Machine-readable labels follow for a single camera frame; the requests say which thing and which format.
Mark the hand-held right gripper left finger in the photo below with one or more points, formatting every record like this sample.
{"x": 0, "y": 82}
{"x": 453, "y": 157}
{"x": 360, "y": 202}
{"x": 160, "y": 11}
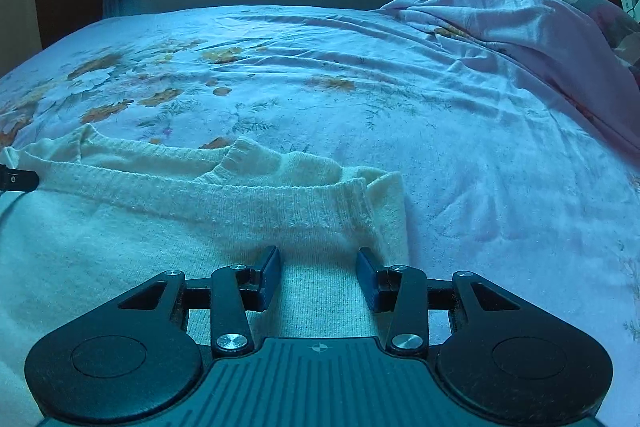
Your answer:
{"x": 271, "y": 274}

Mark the pink blanket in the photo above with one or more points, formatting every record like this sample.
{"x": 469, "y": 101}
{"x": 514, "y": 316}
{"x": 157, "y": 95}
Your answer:
{"x": 525, "y": 37}

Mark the cream knit sweater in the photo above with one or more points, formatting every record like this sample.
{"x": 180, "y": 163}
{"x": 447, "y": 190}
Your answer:
{"x": 150, "y": 227}

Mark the bed with floral sheet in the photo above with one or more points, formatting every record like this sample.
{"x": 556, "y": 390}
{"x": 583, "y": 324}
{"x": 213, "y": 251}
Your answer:
{"x": 400, "y": 107}

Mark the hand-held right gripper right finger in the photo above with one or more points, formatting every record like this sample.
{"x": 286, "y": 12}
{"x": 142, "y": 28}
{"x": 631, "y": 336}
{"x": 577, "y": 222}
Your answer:
{"x": 366, "y": 277}

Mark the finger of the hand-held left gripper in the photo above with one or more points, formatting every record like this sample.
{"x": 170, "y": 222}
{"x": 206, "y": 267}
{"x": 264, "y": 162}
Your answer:
{"x": 17, "y": 179}

